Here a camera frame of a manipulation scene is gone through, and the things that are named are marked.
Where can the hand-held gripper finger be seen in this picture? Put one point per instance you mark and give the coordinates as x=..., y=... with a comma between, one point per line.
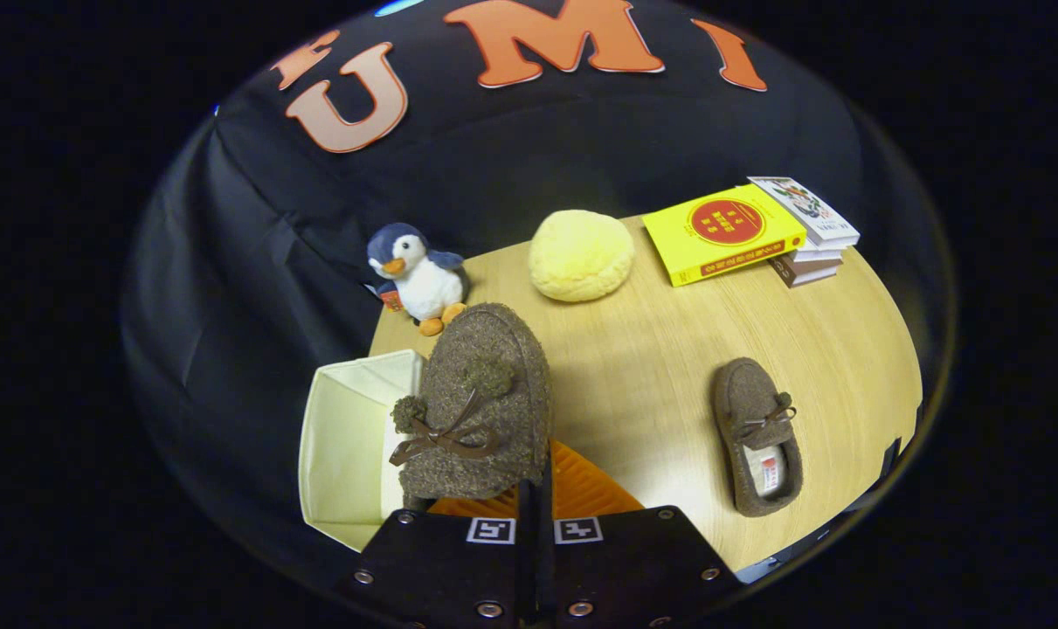
x=526, y=511
x=546, y=524

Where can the brown fuzzy shoe with bow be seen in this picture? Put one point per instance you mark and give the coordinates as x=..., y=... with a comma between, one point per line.
x=747, y=397
x=494, y=367

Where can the beige fabric storage box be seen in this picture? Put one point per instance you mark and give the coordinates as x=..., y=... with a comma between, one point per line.
x=345, y=454

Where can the penguin plush toy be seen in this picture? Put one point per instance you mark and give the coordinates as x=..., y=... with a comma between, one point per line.
x=428, y=284

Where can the yellow plush bun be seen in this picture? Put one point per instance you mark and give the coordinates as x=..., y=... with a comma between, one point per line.
x=581, y=255

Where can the yellow book with red circle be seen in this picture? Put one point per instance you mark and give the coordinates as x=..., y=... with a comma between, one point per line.
x=721, y=234

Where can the brown book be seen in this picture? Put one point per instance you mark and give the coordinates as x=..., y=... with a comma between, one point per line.
x=804, y=271

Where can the plain white book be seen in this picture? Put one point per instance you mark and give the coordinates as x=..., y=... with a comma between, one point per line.
x=821, y=254

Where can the white illustrated book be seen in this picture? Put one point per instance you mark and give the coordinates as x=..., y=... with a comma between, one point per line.
x=804, y=210

